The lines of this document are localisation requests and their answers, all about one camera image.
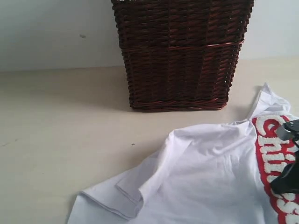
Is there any dark brown wicker basket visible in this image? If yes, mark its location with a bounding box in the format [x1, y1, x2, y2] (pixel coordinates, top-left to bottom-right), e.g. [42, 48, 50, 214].
[112, 0, 254, 112]

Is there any white t-shirt red lettering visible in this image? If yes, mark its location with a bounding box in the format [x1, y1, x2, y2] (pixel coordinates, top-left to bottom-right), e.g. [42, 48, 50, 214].
[68, 84, 299, 224]

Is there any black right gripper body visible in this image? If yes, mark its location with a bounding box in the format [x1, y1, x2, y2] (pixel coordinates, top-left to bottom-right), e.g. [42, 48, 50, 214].
[271, 162, 299, 194]

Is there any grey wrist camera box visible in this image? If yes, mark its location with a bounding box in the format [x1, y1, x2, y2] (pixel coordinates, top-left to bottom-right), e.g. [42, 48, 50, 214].
[276, 119, 299, 141]

